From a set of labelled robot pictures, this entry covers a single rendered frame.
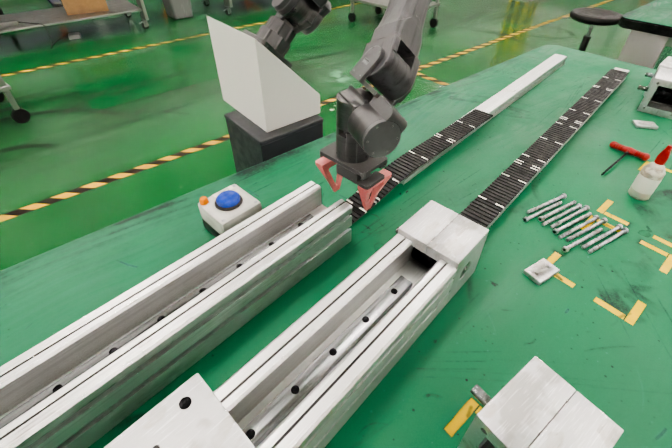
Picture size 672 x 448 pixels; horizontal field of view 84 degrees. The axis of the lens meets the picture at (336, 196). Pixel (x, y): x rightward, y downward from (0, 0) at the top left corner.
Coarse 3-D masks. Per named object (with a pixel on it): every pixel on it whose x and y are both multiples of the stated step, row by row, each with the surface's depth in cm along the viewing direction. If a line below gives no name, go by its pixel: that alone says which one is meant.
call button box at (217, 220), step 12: (240, 192) 68; (216, 204) 65; (240, 204) 65; (252, 204) 65; (204, 216) 66; (216, 216) 63; (228, 216) 63; (240, 216) 63; (216, 228) 64; (228, 228) 63
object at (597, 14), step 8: (0, 8) 432; (576, 8) 288; (584, 8) 288; (592, 8) 288; (600, 8) 288; (576, 16) 276; (584, 16) 272; (592, 16) 270; (600, 16) 271; (608, 16) 271; (616, 16) 270; (592, 24) 271; (600, 24) 269; (608, 24) 268; (616, 24) 270; (584, 40) 290; (584, 48) 293
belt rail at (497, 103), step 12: (552, 60) 128; (564, 60) 131; (528, 72) 119; (540, 72) 119; (552, 72) 126; (516, 84) 112; (528, 84) 112; (492, 96) 106; (504, 96) 106; (516, 96) 110; (480, 108) 100; (492, 108) 100; (504, 108) 106; (456, 144) 91; (420, 168) 82; (408, 180) 80
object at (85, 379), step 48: (240, 240) 56; (288, 240) 55; (336, 240) 62; (144, 288) 48; (192, 288) 53; (240, 288) 49; (288, 288) 58; (96, 336) 45; (144, 336) 43; (192, 336) 46; (0, 384) 39; (48, 384) 43; (96, 384) 39; (144, 384) 44; (0, 432) 36; (48, 432) 38; (96, 432) 42
